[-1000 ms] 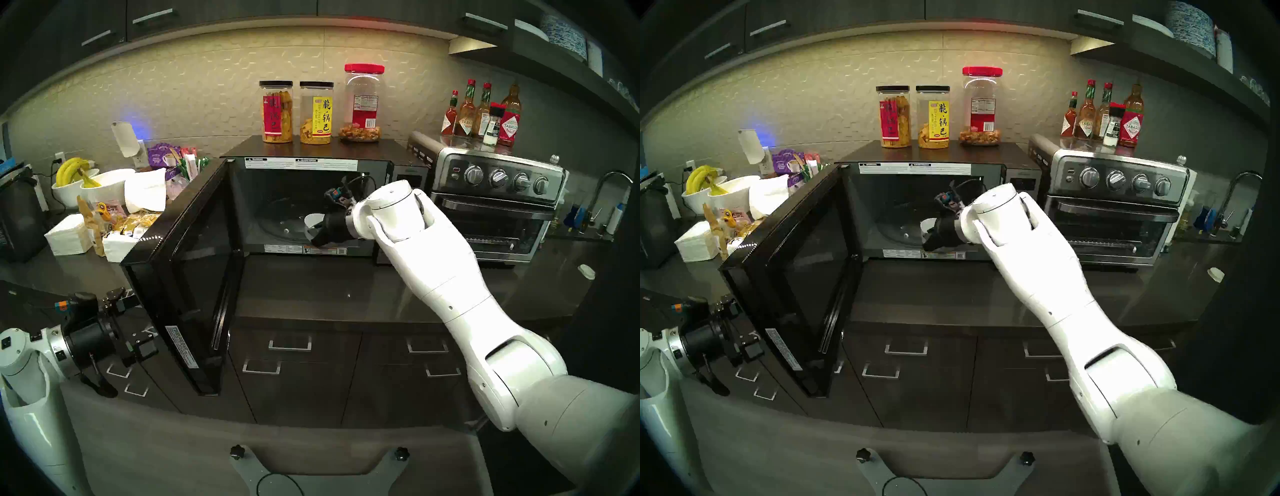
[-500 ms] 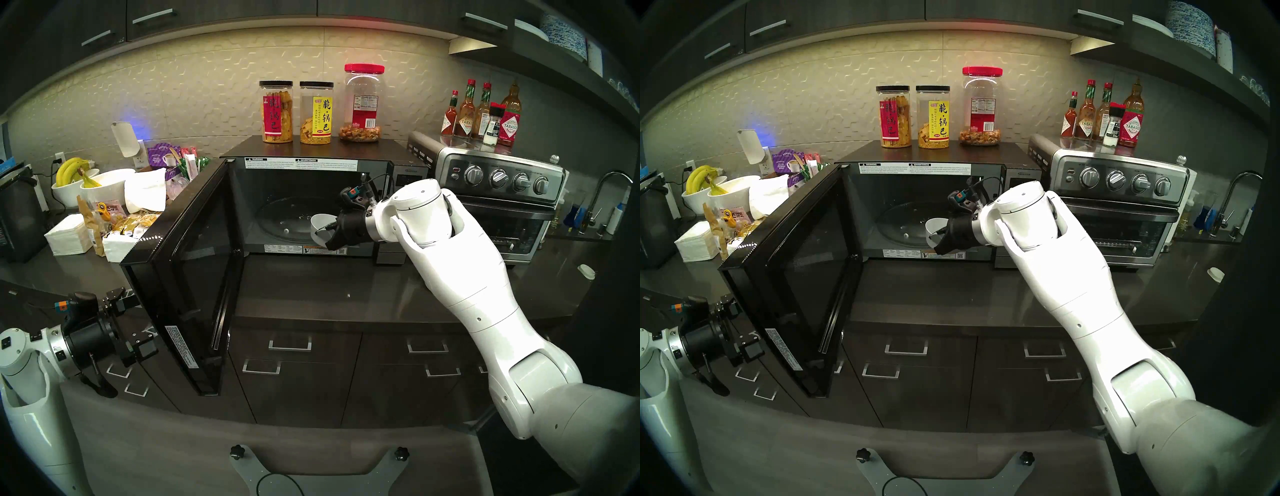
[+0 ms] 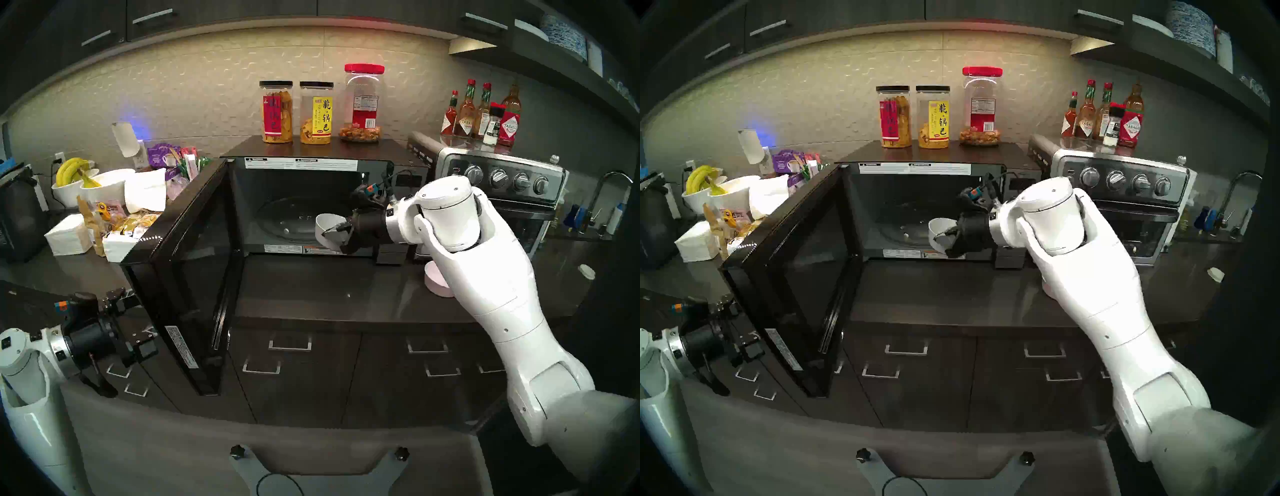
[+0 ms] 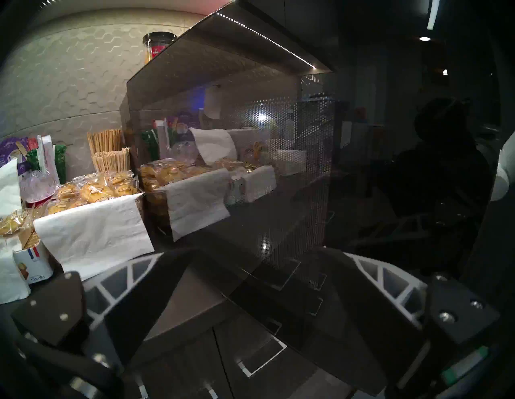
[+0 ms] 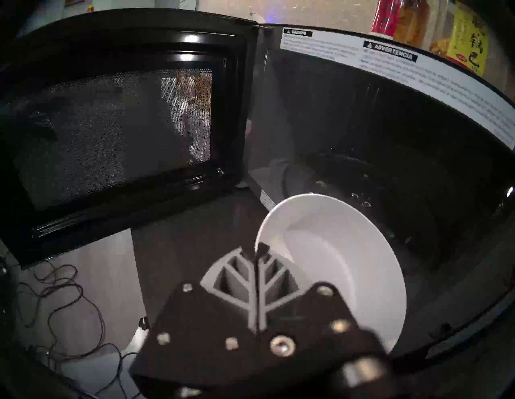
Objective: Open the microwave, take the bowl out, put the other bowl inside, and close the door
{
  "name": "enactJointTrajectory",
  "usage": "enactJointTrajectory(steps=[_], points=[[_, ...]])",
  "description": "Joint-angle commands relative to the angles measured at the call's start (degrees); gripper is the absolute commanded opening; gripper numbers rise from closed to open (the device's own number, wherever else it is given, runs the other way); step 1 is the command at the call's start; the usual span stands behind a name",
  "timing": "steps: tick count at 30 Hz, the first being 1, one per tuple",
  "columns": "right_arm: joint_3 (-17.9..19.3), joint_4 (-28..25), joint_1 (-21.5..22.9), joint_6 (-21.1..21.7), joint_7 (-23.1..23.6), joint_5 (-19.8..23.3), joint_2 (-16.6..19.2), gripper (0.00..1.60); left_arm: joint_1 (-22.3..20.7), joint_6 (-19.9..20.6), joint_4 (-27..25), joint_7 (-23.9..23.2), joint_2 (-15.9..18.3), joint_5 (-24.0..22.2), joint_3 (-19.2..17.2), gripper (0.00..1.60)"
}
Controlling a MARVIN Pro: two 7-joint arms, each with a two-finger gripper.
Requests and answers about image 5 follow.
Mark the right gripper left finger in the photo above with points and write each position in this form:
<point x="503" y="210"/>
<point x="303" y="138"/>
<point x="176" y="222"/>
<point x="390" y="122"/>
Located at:
<point x="201" y="321"/>

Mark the snack jar yellow label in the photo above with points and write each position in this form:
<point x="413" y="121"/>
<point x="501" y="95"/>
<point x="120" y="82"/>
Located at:
<point x="468" y="40"/>

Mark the glass microwave turntable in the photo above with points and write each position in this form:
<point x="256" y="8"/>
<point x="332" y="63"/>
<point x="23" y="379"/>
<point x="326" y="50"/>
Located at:
<point x="402" y="209"/>

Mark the black base knob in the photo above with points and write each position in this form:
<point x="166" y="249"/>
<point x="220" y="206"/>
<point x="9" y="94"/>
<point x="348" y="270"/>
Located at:
<point x="143" y="323"/>

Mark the black glass microwave door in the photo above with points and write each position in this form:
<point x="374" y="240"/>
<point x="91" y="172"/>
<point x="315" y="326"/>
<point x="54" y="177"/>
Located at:
<point x="100" y="140"/>

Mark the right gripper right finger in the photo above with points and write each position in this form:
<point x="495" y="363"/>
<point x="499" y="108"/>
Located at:
<point x="314" y="321"/>

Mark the white bowl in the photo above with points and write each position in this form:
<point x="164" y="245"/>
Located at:
<point x="346" y="249"/>

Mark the black microwave oven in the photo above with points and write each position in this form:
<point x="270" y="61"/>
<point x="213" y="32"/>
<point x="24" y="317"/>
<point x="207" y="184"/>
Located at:
<point x="402" y="120"/>

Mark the snack jar red label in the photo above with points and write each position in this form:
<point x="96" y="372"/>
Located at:
<point x="398" y="18"/>

